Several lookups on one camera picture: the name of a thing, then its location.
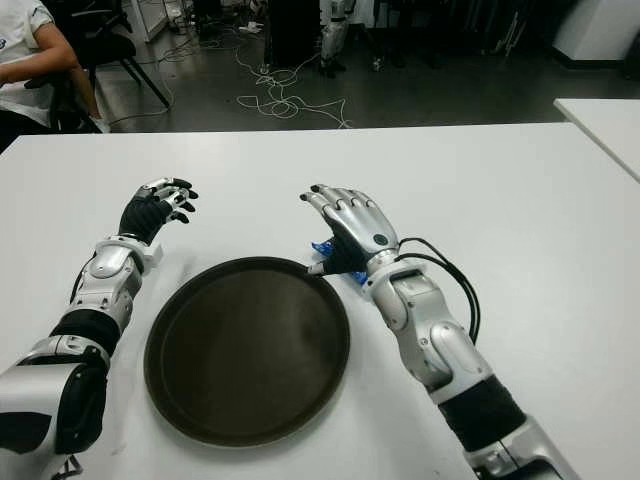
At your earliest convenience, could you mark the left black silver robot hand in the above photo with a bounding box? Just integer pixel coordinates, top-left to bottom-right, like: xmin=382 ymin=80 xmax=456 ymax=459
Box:
xmin=118 ymin=176 xmax=199 ymax=247

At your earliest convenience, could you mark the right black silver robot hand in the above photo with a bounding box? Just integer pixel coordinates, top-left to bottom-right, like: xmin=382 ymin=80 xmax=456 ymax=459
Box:
xmin=298 ymin=183 xmax=401 ymax=277

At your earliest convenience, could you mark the blue Oreo cookie packet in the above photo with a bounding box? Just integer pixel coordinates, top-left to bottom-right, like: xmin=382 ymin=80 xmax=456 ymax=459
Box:
xmin=309 ymin=238 xmax=369 ymax=287

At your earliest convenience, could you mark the round dark brown tray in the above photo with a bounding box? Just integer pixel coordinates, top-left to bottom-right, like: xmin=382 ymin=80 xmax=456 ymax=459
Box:
xmin=143 ymin=255 xmax=352 ymax=448

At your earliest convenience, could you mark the black office chair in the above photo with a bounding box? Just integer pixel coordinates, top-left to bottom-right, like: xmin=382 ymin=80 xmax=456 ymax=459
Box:
xmin=24 ymin=0 xmax=171 ymax=134

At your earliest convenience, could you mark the silver humanoid robot leg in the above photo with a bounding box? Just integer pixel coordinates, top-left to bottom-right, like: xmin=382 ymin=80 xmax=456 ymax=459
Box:
xmin=318 ymin=0 xmax=354 ymax=76

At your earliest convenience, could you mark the white board panel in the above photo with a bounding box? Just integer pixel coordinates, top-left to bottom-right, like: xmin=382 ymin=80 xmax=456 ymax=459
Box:
xmin=132 ymin=0 xmax=169 ymax=44

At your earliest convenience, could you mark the black floor cabinet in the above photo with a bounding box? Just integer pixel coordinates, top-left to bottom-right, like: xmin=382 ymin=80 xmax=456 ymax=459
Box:
xmin=264 ymin=0 xmax=324 ymax=69

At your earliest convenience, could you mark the seated person in white shirt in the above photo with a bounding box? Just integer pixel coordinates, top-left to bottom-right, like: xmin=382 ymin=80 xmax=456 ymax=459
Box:
xmin=0 ymin=0 xmax=109 ymax=151

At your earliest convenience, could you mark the folded metal stand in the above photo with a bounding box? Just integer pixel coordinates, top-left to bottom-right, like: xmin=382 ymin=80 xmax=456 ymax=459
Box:
xmin=492 ymin=9 xmax=526 ymax=56

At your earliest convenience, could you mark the white side table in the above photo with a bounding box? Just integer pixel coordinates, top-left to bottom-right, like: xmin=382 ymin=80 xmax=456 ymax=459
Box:
xmin=553 ymin=97 xmax=640 ymax=182

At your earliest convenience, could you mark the white cabinet with black base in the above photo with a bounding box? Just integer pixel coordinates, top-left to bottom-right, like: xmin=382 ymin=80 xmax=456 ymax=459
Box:
xmin=552 ymin=0 xmax=640 ymax=66

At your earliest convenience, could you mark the tangled white floor cable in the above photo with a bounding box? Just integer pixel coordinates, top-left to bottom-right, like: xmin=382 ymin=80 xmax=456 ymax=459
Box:
xmin=234 ymin=34 xmax=354 ymax=129

